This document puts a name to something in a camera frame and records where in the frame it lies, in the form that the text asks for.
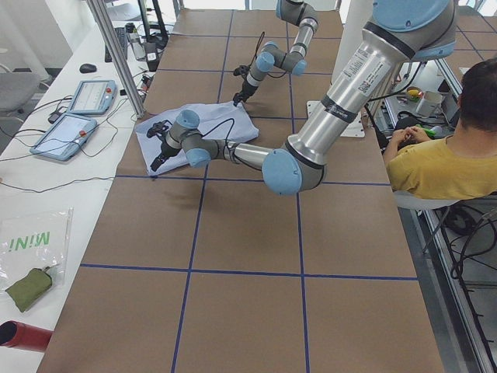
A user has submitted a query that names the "lower blue teach pendant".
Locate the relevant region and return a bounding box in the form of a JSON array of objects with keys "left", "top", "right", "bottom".
[{"left": 30, "top": 113, "right": 97, "bottom": 161}]

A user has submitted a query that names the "red cylinder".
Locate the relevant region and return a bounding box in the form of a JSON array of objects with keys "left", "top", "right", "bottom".
[{"left": 1, "top": 320, "right": 53, "bottom": 352}]

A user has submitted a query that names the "black power adapter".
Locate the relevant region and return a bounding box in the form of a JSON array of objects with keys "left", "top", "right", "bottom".
[{"left": 143, "top": 42, "right": 160, "bottom": 72}]

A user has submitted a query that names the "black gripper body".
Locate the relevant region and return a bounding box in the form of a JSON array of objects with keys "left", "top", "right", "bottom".
[
  {"left": 240, "top": 80, "right": 256, "bottom": 100},
  {"left": 160, "top": 141, "right": 182, "bottom": 159}
]

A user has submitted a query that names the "light blue striped shirt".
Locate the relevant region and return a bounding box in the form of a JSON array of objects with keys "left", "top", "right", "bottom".
[{"left": 135, "top": 102, "right": 259, "bottom": 176}]

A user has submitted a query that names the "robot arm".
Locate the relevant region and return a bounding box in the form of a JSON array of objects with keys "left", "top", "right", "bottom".
[
  {"left": 148, "top": 1, "right": 457, "bottom": 195},
  {"left": 233, "top": 0, "right": 318, "bottom": 106}
]

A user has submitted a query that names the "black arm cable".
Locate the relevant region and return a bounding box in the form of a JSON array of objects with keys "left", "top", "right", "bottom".
[
  {"left": 248, "top": 31, "right": 267, "bottom": 73},
  {"left": 200, "top": 118, "right": 236, "bottom": 164}
]

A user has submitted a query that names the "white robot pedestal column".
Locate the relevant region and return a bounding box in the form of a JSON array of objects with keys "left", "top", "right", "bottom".
[{"left": 306, "top": 0, "right": 374, "bottom": 138}]

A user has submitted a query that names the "blue teach pendant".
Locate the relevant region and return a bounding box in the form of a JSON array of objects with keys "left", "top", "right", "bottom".
[
  {"left": 68, "top": 80, "right": 116, "bottom": 116},
  {"left": 30, "top": 113, "right": 97, "bottom": 161}
]

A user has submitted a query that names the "aluminium frame post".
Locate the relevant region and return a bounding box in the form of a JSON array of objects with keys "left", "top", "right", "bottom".
[{"left": 87, "top": 0, "right": 145, "bottom": 119}]

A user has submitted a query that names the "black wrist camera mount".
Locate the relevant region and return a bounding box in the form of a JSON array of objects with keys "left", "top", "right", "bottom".
[
  {"left": 233, "top": 65, "right": 250, "bottom": 78},
  {"left": 146, "top": 120, "right": 172, "bottom": 138}
]

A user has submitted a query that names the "upper blue teach pendant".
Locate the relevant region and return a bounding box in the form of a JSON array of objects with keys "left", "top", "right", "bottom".
[{"left": 68, "top": 80, "right": 116, "bottom": 116}]

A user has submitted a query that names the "black keyboard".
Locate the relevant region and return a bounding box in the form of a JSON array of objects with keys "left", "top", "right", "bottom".
[{"left": 104, "top": 27, "right": 128, "bottom": 63}]

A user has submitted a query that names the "green folded cloth pouch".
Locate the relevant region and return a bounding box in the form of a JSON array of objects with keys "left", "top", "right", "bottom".
[{"left": 5, "top": 267, "right": 53, "bottom": 312}]

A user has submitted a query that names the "person in yellow shirt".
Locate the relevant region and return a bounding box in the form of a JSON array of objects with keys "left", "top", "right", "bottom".
[{"left": 383, "top": 58, "right": 496, "bottom": 200}]

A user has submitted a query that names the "black computer mouse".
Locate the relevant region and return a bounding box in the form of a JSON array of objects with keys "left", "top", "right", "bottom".
[{"left": 79, "top": 63, "right": 97, "bottom": 74}]

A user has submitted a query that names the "clear plastic MINI bag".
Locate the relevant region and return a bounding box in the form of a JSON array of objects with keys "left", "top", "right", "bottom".
[{"left": 1, "top": 207, "right": 73, "bottom": 298}]

